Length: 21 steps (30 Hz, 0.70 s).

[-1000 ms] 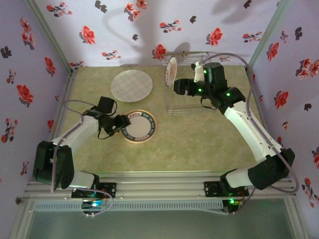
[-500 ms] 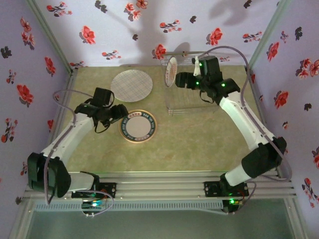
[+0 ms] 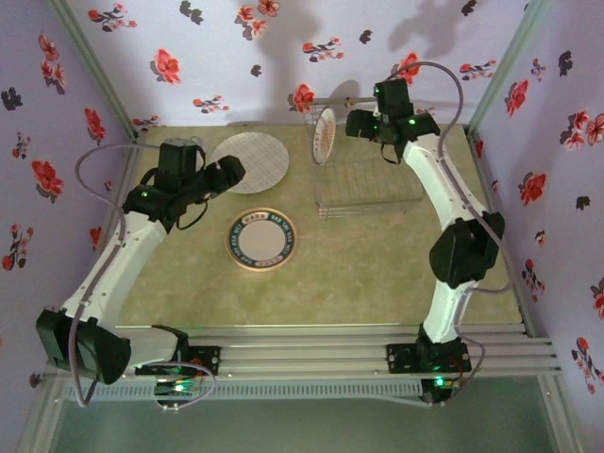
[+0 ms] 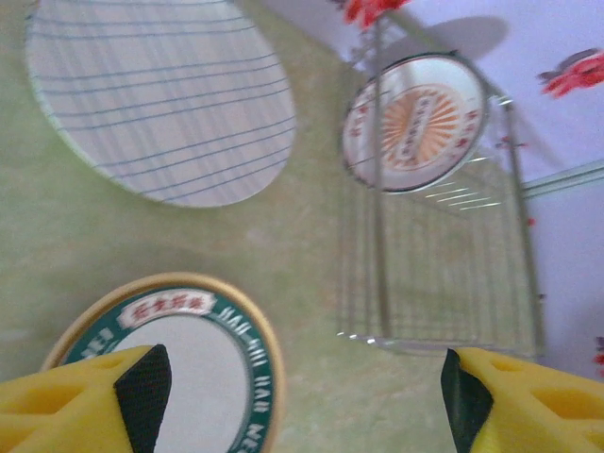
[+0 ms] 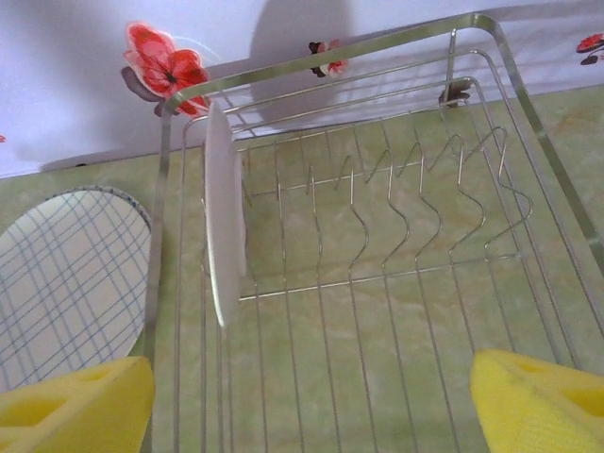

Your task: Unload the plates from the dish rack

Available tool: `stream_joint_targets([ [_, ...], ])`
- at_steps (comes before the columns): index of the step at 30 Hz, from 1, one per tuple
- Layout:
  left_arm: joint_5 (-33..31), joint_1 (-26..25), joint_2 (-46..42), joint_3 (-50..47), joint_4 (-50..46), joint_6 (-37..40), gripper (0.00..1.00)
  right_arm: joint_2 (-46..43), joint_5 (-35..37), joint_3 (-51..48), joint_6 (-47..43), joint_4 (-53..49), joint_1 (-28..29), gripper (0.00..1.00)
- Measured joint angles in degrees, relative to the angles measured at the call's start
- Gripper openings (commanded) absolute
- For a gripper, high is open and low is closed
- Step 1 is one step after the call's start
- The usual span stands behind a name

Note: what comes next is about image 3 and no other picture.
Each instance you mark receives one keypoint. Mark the green rim plate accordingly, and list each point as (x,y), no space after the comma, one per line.
(262,240)

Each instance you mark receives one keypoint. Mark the aluminium frame rails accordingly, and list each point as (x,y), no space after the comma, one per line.
(302,349)

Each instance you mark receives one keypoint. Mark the small lit circuit board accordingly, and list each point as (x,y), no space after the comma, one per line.
(177,388)
(439,382)

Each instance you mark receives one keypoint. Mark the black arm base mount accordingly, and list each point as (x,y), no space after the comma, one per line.
(398,358)
(210,361)

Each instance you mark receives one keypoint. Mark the white sunburst pattern plate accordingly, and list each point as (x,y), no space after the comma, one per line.
(324,134)

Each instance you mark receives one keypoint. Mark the pink plate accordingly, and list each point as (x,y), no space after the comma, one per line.
(262,271)

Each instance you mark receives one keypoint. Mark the aluminium side rail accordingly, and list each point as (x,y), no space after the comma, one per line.
(129,165)
(491,189)

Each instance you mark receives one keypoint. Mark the white grid pattern plate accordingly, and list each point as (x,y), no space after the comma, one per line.
(259,160)

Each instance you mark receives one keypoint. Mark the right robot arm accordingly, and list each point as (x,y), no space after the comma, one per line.
(434,179)

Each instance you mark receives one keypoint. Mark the aluminium frame leg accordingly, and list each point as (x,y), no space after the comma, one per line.
(42,415)
(559,415)

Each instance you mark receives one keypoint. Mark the aluminium corner post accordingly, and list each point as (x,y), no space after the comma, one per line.
(501,71)
(100,71)

